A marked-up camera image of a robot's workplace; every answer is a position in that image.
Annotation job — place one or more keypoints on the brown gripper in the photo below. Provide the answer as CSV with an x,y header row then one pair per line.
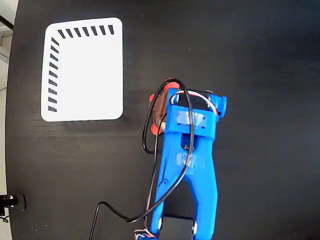
x,y
153,98

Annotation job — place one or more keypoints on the black table clamp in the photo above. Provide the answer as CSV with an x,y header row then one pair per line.
x,y
17,201

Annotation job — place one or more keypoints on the white rectangular tray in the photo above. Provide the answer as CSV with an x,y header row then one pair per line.
x,y
90,80

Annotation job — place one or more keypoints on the red turtle toy silver shell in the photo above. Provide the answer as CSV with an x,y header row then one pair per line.
x,y
172,83

